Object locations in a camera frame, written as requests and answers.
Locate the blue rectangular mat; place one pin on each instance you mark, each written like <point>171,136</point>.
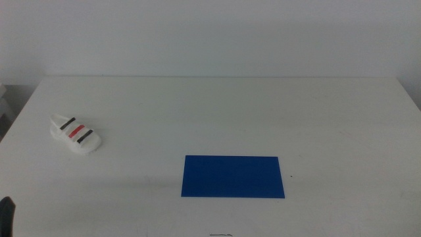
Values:
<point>232,177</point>

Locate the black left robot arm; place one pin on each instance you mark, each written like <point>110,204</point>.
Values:
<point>6,217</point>

